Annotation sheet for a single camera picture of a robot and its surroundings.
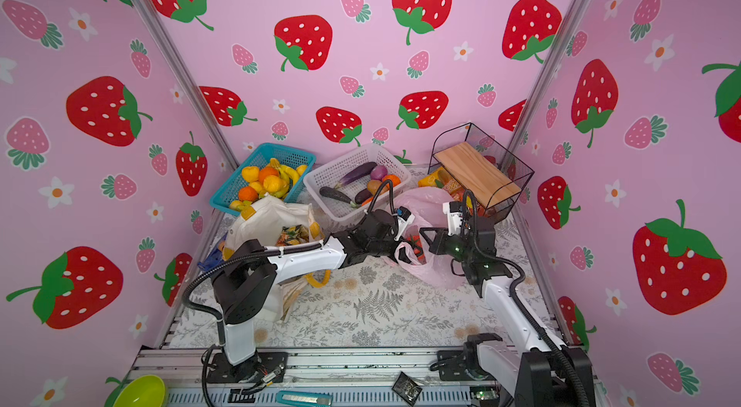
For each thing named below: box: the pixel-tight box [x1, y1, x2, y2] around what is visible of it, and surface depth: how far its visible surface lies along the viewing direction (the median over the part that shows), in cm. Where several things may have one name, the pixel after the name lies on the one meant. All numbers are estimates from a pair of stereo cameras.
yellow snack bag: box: [417, 165, 459, 191], surface depth 109 cm
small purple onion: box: [370, 164, 388, 181], surface depth 114 cm
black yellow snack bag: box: [275, 223, 310, 246], surface depth 92 cm
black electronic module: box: [391, 371, 423, 407], surface depth 71 cm
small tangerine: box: [238, 186, 258, 202], surface depth 107 cm
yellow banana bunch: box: [269, 157, 307, 199], surface depth 114 cm
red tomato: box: [406, 235, 426, 265], surface depth 81 cm
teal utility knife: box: [275, 390, 333, 407], surface depth 71 cm
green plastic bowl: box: [112, 374, 166, 407], surface depth 70 cm
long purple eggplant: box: [333, 162, 378, 190], surface depth 117 cm
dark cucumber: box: [319, 186, 358, 209], surface depth 109 cm
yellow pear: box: [262, 174, 287, 193], surface depth 103 cm
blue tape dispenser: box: [196, 248, 223, 272], surface depth 91 cm
